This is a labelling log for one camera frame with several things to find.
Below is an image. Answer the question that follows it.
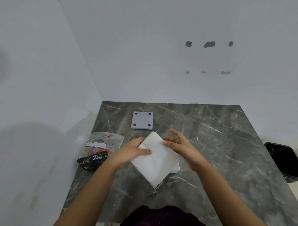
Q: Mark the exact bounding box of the person's left hand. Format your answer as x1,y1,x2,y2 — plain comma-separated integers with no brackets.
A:
112,137,152,168

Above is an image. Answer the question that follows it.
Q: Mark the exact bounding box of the person's right hand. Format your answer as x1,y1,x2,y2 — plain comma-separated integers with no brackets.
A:
163,129,208,172

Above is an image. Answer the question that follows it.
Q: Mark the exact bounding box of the white paper napkin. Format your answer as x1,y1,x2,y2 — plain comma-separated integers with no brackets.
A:
131,131,180,189

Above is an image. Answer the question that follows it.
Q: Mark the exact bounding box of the person's left forearm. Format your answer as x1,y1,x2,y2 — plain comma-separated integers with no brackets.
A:
53,159,122,226

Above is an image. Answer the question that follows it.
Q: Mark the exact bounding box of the person's right forearm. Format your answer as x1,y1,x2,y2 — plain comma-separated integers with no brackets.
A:
193,161,267,226

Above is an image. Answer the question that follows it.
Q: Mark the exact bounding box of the grey square coaster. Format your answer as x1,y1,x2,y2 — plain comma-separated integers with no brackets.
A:
131,111,154,130

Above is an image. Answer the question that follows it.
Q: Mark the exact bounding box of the black and clear plastic packet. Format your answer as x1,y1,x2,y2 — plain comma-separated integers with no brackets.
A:
77,132,125,172

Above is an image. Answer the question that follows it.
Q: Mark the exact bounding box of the person's dark maroon clothing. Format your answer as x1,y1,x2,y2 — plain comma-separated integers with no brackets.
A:
120,205,207,226

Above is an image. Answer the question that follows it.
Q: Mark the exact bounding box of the black waste bin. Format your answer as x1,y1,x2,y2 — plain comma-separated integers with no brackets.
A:
264,142,298,183

